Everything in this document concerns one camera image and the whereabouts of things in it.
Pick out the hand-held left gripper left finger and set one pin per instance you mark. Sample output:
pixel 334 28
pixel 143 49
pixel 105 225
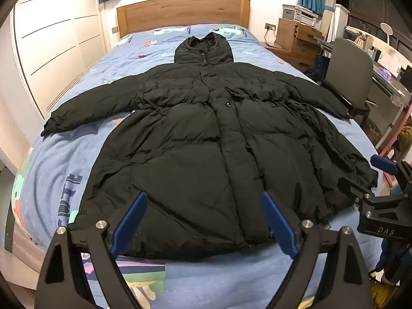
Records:
pixel 128 225

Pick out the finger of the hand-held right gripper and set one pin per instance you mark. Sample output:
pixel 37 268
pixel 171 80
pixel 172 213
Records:
pixel 352 188
pixel 384 164

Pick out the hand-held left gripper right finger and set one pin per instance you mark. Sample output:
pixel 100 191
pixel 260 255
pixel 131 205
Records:
pixel 278 225

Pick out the black hooded puffer coat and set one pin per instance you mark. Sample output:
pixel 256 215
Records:
pixel 199 154

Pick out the white study desk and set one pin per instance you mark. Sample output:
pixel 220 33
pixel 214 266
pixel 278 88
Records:
pixel 386 83

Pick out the bed with blue printed sheet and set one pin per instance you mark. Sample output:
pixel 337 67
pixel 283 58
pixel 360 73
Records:
pixel 64 164

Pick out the grey office chair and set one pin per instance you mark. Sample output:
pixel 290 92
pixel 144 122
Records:
pixel 349 67

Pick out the white desk lamp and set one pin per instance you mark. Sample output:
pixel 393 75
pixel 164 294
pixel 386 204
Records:
pixel 387 30

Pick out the wooden nightstand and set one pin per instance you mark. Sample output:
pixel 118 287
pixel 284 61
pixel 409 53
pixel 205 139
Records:
pixel 296 56

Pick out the wooden drawer box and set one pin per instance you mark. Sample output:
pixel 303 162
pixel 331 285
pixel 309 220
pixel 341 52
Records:
pixel 294 33

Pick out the white printer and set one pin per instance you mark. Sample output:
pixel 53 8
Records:
pixel 297 14

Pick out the white wardrobe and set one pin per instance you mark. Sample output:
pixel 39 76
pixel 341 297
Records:
pixel 51 45

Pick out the wooden headboard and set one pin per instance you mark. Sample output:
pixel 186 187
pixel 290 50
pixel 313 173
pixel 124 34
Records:
pixel 180 13

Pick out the wall socket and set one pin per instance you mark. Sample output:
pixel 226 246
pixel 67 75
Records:
pixel 269 25

